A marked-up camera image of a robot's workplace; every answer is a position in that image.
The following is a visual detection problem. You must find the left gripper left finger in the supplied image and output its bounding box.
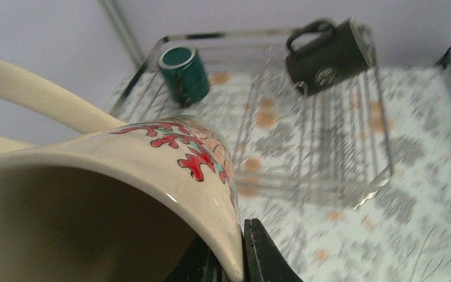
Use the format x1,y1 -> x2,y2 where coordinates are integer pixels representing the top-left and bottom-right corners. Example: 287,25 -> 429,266
165,235 -> 223,282

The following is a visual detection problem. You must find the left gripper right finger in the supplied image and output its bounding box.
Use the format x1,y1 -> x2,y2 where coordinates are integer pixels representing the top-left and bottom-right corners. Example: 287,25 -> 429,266
243,219 -> 301,282

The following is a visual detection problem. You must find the wire dish rack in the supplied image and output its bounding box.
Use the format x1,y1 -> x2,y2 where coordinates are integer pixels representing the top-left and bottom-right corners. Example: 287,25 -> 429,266
106,28 -> 394,207

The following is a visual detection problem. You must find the dark green mug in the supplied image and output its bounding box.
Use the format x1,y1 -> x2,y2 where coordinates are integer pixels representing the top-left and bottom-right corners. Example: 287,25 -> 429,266
157,45 -> 210,108
285,18 -> 375,96

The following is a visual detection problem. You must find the floral white mug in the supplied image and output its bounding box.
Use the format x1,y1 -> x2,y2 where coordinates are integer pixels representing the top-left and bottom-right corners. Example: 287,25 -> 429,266
0,60 -> 246,281

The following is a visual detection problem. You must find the floral table mat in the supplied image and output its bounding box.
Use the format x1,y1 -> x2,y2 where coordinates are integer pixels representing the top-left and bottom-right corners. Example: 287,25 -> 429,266
187,65 -> 451,281

